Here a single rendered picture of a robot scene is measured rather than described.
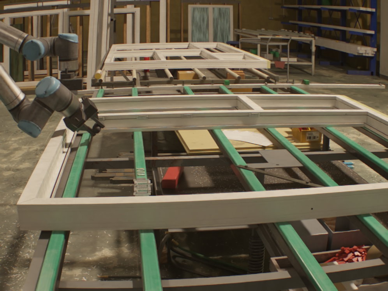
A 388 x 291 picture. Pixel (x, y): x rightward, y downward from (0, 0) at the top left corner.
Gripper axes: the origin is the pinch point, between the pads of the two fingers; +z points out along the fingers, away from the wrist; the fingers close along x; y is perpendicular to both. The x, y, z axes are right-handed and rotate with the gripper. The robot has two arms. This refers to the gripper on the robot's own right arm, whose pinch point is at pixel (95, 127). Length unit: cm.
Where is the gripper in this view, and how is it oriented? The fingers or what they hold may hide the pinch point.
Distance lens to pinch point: 204.5
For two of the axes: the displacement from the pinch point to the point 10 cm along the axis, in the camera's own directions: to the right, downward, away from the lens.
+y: -4.9, -6.4, 5.9
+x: -7.7, 6.4, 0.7
